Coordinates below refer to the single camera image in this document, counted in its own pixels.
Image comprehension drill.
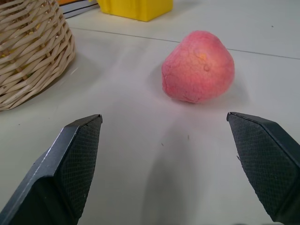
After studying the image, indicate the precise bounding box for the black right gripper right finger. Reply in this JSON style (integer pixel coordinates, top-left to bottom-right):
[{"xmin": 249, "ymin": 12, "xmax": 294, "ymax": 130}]
[{"xmin": 226, "ymin": 112, "xmax": 300, "ymax": 223}]

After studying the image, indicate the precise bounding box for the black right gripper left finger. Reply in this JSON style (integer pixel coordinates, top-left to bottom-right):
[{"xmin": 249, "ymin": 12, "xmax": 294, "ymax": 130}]
[{"xmin": 0, "ymin": 114, "xmax": 103, "ymax": 225}]

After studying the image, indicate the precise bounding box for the woven wicker basket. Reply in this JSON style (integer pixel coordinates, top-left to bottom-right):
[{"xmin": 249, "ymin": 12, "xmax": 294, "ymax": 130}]
[{"xmin": 0, "ymin": 0, "xmax": 76, "ymax": 112}]

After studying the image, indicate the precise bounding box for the pink peach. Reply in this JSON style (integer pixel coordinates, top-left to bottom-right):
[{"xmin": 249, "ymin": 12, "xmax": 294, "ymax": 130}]
[{"xmin": 161, "ymin": 30, "xmax": 235, "ymax": 104}]

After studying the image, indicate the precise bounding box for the yellow plastic box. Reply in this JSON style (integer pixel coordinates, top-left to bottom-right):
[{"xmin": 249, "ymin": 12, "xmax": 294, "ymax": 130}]
[{"xmin": 96, "ymin": 0, "xmax": 174, "ymax": 22}]

